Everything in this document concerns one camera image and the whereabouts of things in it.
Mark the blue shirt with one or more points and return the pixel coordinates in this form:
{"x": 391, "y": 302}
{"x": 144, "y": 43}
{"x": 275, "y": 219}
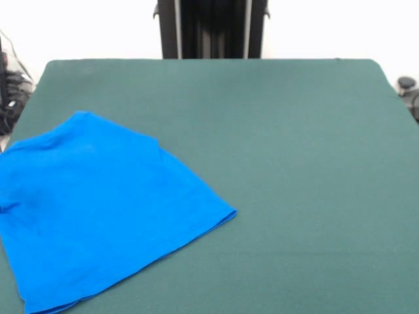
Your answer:
{"x": 98, "y": 212}

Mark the dark green table cloth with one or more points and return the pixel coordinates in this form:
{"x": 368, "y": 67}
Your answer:
{"x": 294, "y": 163}

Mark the grey stand foot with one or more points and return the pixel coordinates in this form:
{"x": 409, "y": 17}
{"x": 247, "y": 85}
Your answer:
{"x": 407, "y": 83}

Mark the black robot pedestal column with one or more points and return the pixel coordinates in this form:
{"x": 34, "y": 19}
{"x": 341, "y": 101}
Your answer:
{"x": 212, "y": 32}

